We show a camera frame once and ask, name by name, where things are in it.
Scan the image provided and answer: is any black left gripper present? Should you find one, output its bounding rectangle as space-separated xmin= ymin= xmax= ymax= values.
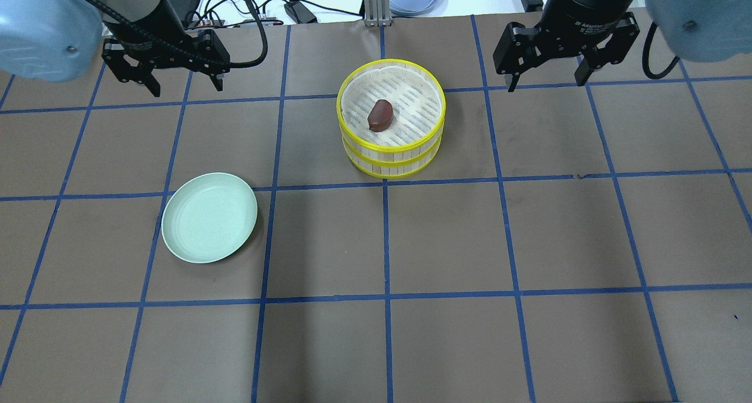
xmin=102 ymin=30 xmax=229 ymax=98

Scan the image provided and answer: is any mint green plate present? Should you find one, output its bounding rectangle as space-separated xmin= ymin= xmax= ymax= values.
xmin=161 ymin=172 xmax=258 ymax=264

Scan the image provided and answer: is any aluminium frame post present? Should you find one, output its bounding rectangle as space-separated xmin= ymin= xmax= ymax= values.
xmin=363 ymin=0 xmax=392 ymax=26

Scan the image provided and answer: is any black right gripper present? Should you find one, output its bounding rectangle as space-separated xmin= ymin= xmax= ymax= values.
xmin=492 ymin=12 xmax=641 ymax=93

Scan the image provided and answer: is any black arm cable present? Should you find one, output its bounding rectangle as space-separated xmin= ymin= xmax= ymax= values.
xmin=642 ymin=21 xmax=682 ymax=80
xmin=53 ymin=0 xmax=269 ymax=69

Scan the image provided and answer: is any black power adapter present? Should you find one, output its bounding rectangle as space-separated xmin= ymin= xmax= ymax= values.
xmin=284 ymin=1 xmax=318 ymax=25

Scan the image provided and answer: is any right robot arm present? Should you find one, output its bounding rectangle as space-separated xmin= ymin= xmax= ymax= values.
xmin=492 ymin=0 xmax=751 ymax=92

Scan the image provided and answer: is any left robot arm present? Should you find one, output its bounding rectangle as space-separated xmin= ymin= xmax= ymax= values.
xmin=1 ymin=0 xmax=229 ymax=97

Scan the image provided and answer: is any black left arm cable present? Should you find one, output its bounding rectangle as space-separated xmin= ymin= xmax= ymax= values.
xmin=53 ymin=0 xmax=269 ymax=69

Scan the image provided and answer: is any brown bun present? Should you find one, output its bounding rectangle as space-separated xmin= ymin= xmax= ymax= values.
xmin=366 ymin=99 xmax=393 ymax=132

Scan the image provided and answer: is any yellow steamer basket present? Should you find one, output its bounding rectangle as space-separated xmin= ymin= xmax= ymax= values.
xmin=336 ymin=59 xmax=447 ymax=165
xmin=342 ymin=140 xmax=441 ymax=180

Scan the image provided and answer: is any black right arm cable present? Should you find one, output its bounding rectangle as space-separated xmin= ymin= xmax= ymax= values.
xmin=642 ymin=21 xmax=682 ymax=80

